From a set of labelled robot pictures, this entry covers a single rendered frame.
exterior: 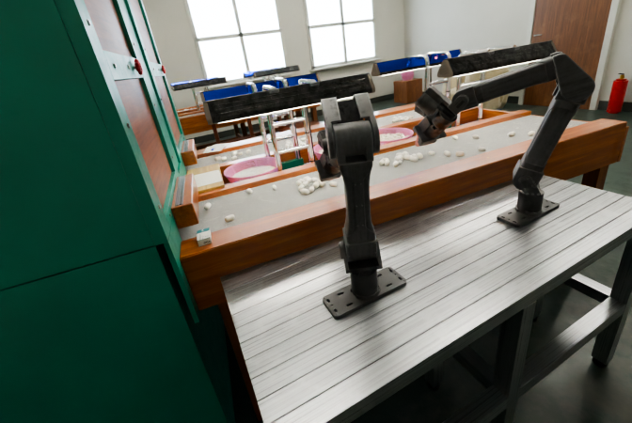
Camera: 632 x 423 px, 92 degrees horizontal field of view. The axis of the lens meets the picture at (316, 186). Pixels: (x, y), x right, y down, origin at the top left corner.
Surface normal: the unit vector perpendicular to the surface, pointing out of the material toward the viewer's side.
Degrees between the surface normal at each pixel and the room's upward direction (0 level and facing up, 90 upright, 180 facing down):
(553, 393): 0
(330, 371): 0
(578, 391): 0
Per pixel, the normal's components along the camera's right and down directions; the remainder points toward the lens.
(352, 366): -0.14, -0.91
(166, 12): 0.43, 0.30
